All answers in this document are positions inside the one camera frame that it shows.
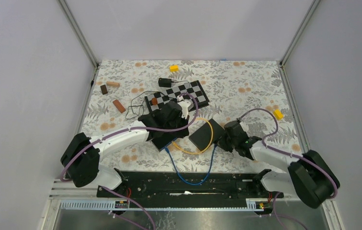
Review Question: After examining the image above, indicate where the small black network switch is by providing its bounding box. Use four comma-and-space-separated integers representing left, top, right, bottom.
151, 133, 178, 151

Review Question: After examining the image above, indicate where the orange yellow cable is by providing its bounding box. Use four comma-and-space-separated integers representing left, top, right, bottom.
171, 117, 215, 156

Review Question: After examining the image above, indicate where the black power adapter with cable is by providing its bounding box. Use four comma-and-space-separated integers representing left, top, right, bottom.
125, 78, 192, 121

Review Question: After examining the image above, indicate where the large black network switch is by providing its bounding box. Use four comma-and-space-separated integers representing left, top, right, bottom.
189, 119, 225, 151

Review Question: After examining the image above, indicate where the blue ethernet cable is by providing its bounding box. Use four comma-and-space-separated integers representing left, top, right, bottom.
164, 143, 218, 186

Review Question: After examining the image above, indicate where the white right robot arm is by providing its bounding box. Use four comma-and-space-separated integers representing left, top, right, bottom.
217, 121, 340, 208

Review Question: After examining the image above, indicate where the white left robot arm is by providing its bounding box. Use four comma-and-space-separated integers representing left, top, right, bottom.
60, 96, 192, 197

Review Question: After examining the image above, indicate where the black white checkerboard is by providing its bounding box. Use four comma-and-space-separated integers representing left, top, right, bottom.
144, 80, 210, 112

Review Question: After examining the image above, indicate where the orange piece on checkerboard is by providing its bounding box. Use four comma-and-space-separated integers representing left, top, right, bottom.
151, 98, 158, 105

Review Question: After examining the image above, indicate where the floral patterned table mat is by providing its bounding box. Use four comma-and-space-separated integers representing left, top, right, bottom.
81, 60, 303, 173

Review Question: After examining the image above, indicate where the yellow block at right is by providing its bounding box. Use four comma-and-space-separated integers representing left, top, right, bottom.
273, 109, 284, 120

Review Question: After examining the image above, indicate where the reddish brown wooden block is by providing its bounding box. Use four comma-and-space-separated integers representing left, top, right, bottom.
113, 100, 126, 113

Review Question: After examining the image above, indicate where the light tan wooden block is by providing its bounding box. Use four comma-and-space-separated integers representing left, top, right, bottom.
106, 81, 120, 88

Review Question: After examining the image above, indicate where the dark brown wooden block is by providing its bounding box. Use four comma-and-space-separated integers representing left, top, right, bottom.
100, 85, 108, 95

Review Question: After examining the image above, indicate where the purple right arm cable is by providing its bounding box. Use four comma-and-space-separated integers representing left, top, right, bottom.
238, 108, 339, 229

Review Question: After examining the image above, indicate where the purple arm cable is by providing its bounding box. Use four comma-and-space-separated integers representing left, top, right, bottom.
238, 108, 339, 229
59, 92, 200, 229

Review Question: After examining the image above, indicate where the yellow block near wall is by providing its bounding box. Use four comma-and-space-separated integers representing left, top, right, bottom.
169, 65, 179, 72

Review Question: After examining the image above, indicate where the slotted cable duct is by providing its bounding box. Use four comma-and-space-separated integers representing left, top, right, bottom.
60, 198, 264, 213

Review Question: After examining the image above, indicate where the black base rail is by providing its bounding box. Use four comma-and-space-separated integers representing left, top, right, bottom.
114, 171, 284, 209

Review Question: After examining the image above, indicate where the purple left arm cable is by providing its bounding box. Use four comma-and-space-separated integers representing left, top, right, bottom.
59, 92, 200, 229

